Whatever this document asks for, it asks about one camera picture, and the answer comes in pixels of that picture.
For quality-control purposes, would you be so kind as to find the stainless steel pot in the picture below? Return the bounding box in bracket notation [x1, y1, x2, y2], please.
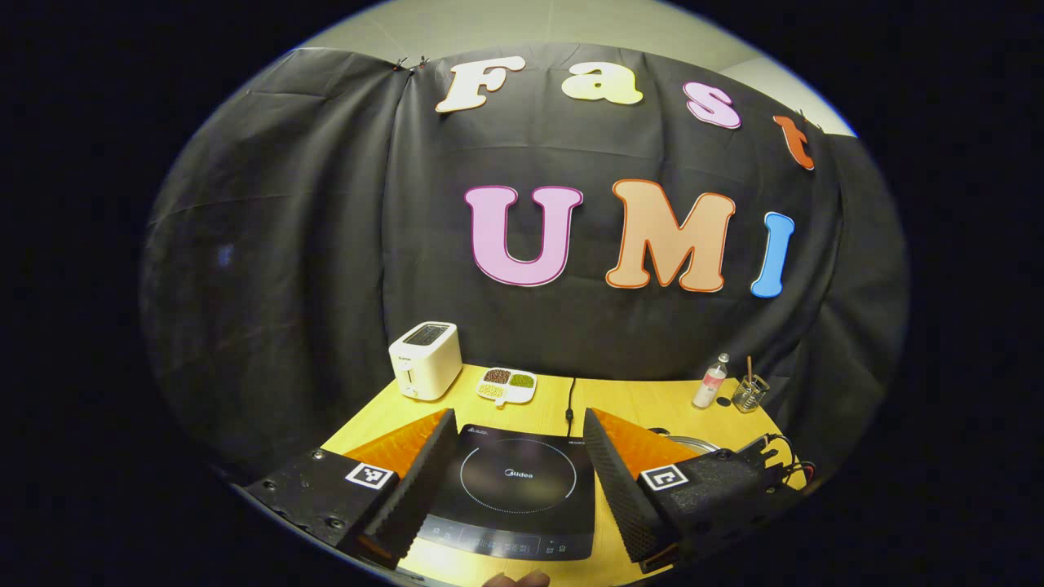
[648, 427, 723, 455]

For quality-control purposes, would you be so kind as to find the metal wire basket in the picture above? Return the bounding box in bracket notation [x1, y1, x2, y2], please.
[732, 373, 771, 413]

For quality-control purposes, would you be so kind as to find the clear bottle pink label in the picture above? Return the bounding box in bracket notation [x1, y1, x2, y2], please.
[692, 353, 730, 409]

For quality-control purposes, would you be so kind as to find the black induction cooktop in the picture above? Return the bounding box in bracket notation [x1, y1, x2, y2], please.
[412, 424, 597, 562]

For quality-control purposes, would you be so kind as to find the white divided bean dish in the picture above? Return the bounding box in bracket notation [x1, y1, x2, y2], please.
[476, 368, 537, 408]

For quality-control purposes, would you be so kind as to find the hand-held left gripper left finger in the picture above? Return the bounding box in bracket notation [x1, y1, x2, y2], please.
[243, 408, 459, 570]

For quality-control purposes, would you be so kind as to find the white toaster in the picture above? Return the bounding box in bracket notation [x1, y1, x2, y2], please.
[388, 321, 462, 401]

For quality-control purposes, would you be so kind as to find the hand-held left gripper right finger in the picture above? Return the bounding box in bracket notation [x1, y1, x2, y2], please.
[582, 407, 772, 574]

